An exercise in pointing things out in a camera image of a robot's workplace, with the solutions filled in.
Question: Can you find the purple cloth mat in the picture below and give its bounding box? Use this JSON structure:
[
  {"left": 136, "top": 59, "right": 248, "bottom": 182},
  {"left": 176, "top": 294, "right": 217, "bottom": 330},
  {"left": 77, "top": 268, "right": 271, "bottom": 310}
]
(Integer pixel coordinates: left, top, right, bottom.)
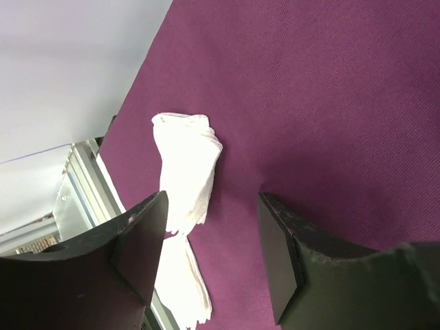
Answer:
[{"left": 101, "top": 1, "right": 439, "bottom": 329}]

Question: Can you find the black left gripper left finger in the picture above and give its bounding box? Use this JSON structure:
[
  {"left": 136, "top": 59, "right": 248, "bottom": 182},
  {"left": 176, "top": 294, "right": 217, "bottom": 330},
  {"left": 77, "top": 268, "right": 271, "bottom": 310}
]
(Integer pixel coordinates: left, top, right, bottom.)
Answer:
[{"left": 1, "top": 192, "right": 168, "bottom": 329}]

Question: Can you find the white gauze pad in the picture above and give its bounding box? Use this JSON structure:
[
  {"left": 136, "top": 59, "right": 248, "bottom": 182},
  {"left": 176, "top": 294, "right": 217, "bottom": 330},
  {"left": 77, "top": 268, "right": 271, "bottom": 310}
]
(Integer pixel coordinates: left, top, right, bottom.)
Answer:
[{"left": 152, "top": 113, "right": 223, "bottom": 329}]

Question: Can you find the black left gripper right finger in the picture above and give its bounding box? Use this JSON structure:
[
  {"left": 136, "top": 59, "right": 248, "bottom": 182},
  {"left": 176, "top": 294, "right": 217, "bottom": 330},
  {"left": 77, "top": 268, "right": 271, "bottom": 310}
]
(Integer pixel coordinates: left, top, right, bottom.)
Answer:
[{"left": 258, "top": 192, "right": 439, "bottom": 329}]

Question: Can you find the aluminium front rail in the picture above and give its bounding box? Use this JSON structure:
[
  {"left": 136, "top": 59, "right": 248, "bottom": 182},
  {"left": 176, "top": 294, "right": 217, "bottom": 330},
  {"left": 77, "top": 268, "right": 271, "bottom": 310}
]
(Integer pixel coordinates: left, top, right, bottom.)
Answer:
[{"left": 1, "top": 140, "right": 176, "bottom": 329}]

